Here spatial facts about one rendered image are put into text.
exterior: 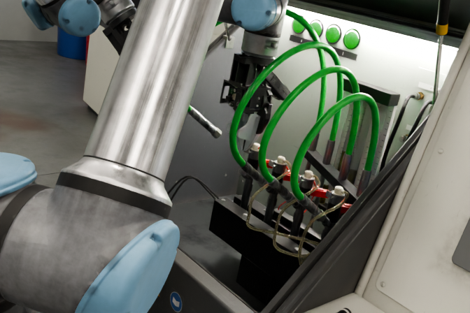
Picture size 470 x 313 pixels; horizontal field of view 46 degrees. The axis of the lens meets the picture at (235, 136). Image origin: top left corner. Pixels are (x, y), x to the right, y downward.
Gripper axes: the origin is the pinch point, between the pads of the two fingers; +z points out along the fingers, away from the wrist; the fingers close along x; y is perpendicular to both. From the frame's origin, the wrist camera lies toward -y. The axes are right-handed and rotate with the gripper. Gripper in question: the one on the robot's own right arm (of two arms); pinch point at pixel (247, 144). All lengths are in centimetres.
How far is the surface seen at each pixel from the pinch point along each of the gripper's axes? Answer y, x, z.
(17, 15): -200, -666, 77
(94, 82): -151, -348, 82
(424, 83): -30.3, 20.1, -19.6
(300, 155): 11.6, 24.4, -7.9
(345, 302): 5.7, 37.0, 15.4
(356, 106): -12.7, 16.4, -13.6
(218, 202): 2.0, -3.5, 15.4
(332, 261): 9.6, 34.7, 7.6
